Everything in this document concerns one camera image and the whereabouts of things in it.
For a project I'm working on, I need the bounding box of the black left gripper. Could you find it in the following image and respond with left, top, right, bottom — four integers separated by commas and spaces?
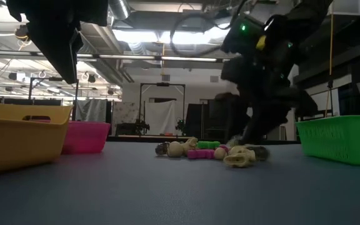
6, 0, 109, 84

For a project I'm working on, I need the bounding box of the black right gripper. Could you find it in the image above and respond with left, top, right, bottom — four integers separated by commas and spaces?
220, 55, 319, 146

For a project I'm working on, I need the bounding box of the black skull decoration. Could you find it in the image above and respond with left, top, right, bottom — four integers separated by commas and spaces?
154, 142, 169, 156
251, 146, 270, 162

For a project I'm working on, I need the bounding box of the green bone decoration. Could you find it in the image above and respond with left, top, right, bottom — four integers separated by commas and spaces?
197, 141, 221, 150

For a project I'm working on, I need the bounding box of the grey waste bin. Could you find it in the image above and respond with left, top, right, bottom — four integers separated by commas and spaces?
269, 126, 288, 141

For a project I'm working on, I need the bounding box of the long ceiling light bar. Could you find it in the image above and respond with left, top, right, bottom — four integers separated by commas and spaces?
0, 49, 231, 63

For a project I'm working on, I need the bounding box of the black equipment cart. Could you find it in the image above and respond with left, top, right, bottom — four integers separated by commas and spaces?
185, 99, 246, 141

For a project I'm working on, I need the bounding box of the grey cloth sheet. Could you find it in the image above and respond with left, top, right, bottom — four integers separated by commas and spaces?
75, 99, 108, 123

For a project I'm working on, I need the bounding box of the green slotted plastic basket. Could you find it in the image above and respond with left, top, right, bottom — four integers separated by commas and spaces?
294, 115, 360, 166

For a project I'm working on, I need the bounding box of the pink round plastic bowl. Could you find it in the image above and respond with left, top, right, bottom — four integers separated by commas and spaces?
61, 121, 111, 155

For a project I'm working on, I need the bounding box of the orange rectangular plastic bin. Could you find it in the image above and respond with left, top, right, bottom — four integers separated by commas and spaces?
0, 102, 74, 176

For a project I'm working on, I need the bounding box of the black frame stand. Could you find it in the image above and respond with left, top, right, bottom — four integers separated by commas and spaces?
28, 77, 80, 121
138, 82, 186, 136

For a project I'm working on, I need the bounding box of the black ceiling-mounted camera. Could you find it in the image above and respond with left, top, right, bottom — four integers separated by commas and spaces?
13, 24, 31, 41

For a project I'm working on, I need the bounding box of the silver ventilation duct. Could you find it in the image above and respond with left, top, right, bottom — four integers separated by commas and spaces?
106, 0, 131, 21

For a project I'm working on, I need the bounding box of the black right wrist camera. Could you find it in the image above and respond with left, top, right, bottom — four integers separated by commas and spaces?
222, 14, 265, 56

